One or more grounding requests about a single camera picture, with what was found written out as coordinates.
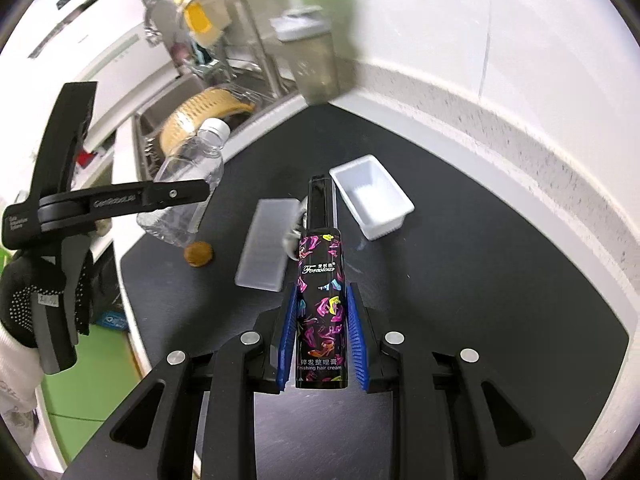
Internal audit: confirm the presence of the brown food scrap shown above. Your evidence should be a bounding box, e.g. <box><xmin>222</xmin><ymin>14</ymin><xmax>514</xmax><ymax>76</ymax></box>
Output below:
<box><xmin>183</xmin><ymin>240</ymin><xmax>214</xmax><ymax>268</ymax></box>

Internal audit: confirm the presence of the chrome sink faucet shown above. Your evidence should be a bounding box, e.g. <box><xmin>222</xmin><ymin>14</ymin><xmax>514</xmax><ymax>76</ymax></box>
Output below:
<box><xmin>143</xmin><ymin>0</ymin><xmax>286</xmax><ymax>99</ymax></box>

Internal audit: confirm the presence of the white plastic tray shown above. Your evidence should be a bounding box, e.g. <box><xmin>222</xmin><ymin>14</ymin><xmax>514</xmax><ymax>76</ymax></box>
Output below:
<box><xmin>329</xmin><ymin>155</ymin><xmax>414</xmax><ymax>240</ymax></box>

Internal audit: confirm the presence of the clear plastic water bottle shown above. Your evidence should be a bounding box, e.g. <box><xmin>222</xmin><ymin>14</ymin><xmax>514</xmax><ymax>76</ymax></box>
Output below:
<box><xmin>137</xmin><ymin>118</ymin><xmax>231</xmax><ymax>248</ymax></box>

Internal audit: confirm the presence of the black dotted work glove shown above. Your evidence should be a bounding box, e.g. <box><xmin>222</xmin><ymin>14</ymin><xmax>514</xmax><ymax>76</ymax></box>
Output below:
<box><xmin>1</xmin><ymin>252</ymin><xmax>93</xmax><ymax>375</ymax></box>

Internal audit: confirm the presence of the translucent white tray lid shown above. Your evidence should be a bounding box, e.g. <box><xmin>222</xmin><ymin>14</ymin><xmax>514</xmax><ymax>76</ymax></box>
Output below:
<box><xmin>234</xmin><ymin>198</ymin><xmax>299</xmax><ymax>292</ymax></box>

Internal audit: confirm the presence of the grey lidded container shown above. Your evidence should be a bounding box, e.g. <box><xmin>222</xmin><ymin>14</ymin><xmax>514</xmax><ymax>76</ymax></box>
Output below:
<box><xmin>270</xmin><ymin>6</ymin><xmax>340</xmax><ymax>105</ymax></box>

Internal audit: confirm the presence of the black floral hair cream box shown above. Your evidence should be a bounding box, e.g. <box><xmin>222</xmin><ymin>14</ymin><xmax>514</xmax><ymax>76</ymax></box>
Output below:
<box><xmin>295</xmin><ymin>176</ymin><xmax>348</xmax><ymax>390</ymax></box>

